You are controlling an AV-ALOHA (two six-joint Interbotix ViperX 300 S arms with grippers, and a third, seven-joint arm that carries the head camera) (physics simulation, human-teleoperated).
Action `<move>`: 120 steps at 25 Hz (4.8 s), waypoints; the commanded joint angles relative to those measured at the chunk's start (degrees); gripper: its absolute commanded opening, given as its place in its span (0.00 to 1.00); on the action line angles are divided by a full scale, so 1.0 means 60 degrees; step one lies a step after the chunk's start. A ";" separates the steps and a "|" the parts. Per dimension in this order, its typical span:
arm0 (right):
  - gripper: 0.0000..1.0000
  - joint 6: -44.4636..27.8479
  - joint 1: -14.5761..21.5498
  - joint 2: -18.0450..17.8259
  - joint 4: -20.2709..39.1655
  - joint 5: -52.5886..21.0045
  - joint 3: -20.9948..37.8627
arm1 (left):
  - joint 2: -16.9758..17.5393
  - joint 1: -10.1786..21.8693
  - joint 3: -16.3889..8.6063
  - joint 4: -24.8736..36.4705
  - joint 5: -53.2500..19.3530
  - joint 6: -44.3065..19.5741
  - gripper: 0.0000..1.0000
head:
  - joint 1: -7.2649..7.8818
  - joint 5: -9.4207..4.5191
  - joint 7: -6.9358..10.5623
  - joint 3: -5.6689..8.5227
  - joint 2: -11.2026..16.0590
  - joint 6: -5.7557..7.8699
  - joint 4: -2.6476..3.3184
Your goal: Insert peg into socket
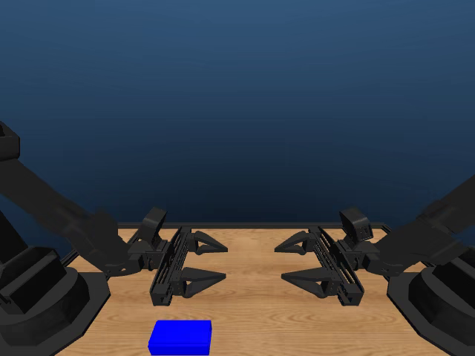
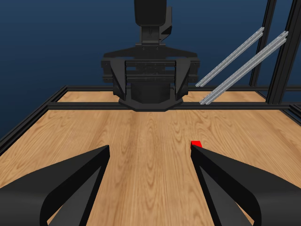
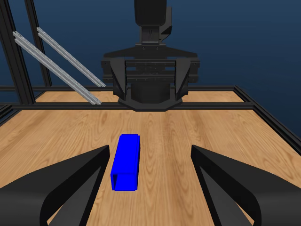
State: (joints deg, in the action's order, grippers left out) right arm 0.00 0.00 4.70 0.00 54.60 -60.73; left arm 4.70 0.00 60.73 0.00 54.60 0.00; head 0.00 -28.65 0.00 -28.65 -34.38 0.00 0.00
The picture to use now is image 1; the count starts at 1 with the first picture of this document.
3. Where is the blue hollow socket block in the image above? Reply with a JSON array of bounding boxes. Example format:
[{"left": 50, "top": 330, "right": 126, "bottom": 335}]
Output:
[{"left": 148, "top": 320, "right": 213, "bottom": 356}]

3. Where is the black table frame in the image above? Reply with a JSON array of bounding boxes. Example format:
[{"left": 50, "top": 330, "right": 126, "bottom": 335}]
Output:
[{"left": 61, "top": 221, "right": 393, "bottom": 268}]

